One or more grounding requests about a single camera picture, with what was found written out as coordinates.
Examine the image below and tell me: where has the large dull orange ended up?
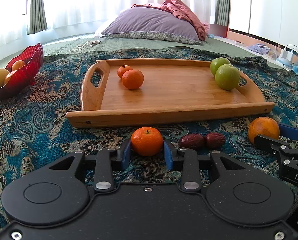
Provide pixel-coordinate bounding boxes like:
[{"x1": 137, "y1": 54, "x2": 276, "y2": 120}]
[{"x1": 248, "y1": 117, "x2": 280, "y2": 144}]

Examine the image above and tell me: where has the dark red date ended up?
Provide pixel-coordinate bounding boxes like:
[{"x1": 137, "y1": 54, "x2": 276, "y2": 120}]
[
  {"x1": 205, "y1": 132, "x2": 225, "y2": 150},
  {"x1": 179, "y1": 133, "x2": 205, "y2": 149}
]

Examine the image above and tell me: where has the small mandarin orange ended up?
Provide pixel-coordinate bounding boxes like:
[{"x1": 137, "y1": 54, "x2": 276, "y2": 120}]
[{"x1": 130, "y1": 127, "x2": 164, "y2": 157}]

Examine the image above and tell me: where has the front mandarin on tray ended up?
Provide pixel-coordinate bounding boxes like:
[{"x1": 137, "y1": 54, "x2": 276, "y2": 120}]
[{"x1": 122, "y1": 69, "x2": 144, "y2": 90}]

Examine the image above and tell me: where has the mandarin on tray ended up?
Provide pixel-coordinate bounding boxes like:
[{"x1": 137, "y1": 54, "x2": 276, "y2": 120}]
[
  {"x1": 117, "y1": 64, "x2": 133, "y2": 79},
  {"x1": 122, "y1": 69, "x2": 144, "y2": 90}
]

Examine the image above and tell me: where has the front green apple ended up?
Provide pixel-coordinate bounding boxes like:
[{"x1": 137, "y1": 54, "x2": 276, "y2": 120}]
[{"x1": 215, "y1": 64, "x2": 240, "y2": 90}]

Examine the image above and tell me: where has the green apple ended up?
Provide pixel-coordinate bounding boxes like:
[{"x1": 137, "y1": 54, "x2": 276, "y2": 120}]
[
  {"x1": 215, "y1": 64, "x2": 240, "y2": 90},
  {"x1": 210, "y1": 57, "x2": 230, "y2": 76}
]

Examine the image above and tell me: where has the lavender crumpled cloth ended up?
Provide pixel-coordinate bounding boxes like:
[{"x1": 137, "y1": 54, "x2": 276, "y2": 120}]
[{"x1": 247, "y1": 43, "x2": 271, "y2": 55}]

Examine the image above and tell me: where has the rear mandarin on tray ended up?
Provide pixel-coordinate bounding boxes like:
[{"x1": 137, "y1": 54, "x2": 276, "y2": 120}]
[{"x1": 117, "y1": 64, "x2": 133, "y2": 79}]

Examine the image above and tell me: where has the wooden serving tray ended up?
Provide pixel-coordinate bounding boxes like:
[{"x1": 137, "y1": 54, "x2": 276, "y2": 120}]
[{"x1": 66, "y1": 59, "x2": 274, "y2": 127}]

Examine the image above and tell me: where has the rear green apple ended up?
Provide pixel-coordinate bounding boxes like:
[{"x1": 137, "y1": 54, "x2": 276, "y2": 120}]
[{"x1": 210, "y1": 57, "x2": 230, "y2": 76}]

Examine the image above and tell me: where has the red ribbed glass bowl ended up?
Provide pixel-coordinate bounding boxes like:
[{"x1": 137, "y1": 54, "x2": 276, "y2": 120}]
[{"x1": 0, "y1": 43, "x2": 43, "y2": 100}]

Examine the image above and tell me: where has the green quilted bedspread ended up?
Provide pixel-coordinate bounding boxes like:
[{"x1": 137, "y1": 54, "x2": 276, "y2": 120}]
[{"x1": 0, "y1": 33, "x2": 282, "y2": 73}]

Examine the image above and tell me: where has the orange fruit in bowl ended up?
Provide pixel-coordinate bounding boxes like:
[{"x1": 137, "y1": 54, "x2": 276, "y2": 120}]
[
  {"x1": 4, "y1": 70, "x2": 16, "y2": 85},
  {"x1": 11, "y1": 60, "x2": 25, "y2": 72}
]

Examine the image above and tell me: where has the green curtain right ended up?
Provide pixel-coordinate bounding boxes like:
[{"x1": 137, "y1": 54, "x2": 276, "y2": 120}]
[{"x1": 215, "y1": 0, "x2": 230, "y2": 27}]

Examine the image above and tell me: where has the green curtain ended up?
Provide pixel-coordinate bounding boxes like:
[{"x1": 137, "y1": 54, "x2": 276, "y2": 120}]
[
  {"x1": 25, "y1": 0, "x2": 47, "y2": 35},
  {"x1": 215, "y1": 0, "x2": 230, "y2": 27}
]

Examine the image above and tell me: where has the purple pillow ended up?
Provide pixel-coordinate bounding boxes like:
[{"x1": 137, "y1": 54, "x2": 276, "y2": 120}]
[{"x1": 102, "y1": 7, "x2": 201, "y2": 45}]

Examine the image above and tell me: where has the green curtain left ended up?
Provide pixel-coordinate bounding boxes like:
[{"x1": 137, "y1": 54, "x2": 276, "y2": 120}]
[{"x1": 25, "y1": 0, "x2": 47, "y2": 35}]

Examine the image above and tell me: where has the pink crumpled blanket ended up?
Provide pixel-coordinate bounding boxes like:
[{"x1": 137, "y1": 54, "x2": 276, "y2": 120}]
[{"x1": 131, "y1": 0, "x2": 210, "y2": 41}]

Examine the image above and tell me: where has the white charger with cables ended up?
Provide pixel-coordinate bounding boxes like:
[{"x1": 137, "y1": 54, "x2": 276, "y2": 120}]
[{"x1": 276, "y1": 44, "x2": 298, "y2": 70}]

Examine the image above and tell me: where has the white cord on bedspread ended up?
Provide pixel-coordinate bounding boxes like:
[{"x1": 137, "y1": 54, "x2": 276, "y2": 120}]
[{"x1": 76, "y1": 39, "x2": 102, "y2": 51}]

